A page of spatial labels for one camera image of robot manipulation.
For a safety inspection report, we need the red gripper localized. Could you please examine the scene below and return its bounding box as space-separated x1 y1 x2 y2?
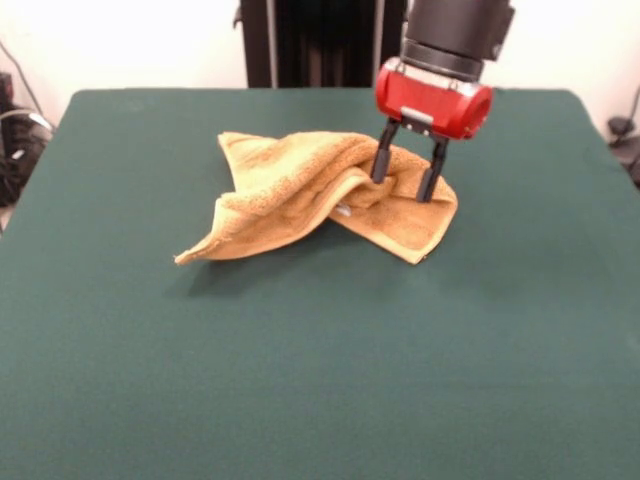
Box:
369 57 495 204

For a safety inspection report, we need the orange terry towel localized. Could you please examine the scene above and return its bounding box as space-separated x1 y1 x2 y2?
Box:
173 130 459 266

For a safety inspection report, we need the dark green table cloth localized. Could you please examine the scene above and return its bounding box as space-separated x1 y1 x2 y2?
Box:
0 87 640 480

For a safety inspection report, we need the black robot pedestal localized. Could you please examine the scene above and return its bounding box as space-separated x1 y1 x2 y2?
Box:
232 0 409 90

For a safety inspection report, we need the black camera stand base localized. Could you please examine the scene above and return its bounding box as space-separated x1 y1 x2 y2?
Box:
0 72 56 209
606 84 640 189

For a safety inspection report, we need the grey cable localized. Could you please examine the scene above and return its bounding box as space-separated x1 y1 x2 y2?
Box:
0 40 57 134

